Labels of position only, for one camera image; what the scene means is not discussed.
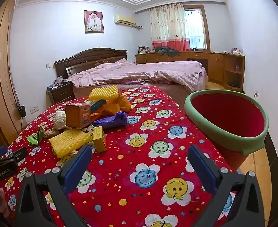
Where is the dark green packet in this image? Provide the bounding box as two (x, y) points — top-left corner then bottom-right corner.
(84, 98), (106, 111)

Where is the grey clothing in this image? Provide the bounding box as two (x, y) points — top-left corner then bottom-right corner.
(154, 47), (180, 57)

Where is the red floral printed blanket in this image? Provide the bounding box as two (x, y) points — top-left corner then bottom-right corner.
(0, 86), (239, 227)

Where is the framed wall photo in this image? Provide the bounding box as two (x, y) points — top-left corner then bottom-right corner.
(84, 10), (104, 34)

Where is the purple plastic wrapper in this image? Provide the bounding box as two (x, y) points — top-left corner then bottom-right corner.
(92, 111), (128, 129)

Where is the pink duvet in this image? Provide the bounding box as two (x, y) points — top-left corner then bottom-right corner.
(67, 59), (207, 91)

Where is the yellow foam net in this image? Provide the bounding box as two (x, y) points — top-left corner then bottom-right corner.
(49, 129), (93, 159)
(88, 85), (119, 101)

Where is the window with bars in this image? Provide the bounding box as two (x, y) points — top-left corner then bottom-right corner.
(183, 5), (210, 51)

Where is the red bin with green rim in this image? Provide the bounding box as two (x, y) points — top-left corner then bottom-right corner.
(184, 90), (270, 173)

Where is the dark wooden nightstand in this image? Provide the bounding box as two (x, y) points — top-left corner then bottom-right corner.
(47, 82), (76, 104)

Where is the peanut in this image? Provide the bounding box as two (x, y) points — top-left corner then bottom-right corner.
(43, 129), (59, 139)

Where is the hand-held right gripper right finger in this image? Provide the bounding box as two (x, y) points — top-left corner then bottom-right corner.
(187, 144), (264, 227)

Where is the orange cardboard box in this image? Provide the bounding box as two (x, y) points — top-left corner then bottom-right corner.
(65, 103), (92, 129)

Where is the orange plastic bag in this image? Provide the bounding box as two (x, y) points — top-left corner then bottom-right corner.
(90, 96), (131, 121)

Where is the green striped wrapper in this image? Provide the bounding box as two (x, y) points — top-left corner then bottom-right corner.
(27, 126), (45, 145)

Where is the wooden desk cabinet unit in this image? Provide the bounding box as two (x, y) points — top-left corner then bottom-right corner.
(135, 50), (245, 91)

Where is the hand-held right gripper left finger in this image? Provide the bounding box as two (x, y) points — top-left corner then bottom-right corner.
(15, 145), (93, 227)

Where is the person's left hand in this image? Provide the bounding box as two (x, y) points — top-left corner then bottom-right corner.
(0, 187), (12, 220)

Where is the crumpled pale clothing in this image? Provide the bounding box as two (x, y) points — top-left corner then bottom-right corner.
(52, 76), (70, 88)

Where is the floral curtain with red hem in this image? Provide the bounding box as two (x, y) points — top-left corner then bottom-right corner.
(149, 2), (191, 52)

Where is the small yellow cardboard box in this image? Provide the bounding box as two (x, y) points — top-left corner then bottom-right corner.
(92, 126), (107, 152)

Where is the wooden bed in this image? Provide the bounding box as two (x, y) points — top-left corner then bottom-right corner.
(54, 48), (209, 100)

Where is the wall air conditioner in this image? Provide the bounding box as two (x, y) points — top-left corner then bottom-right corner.
(114, 15), (136, 26)

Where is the white foam net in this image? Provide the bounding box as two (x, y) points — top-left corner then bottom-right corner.
(52, 111), (67, 130)

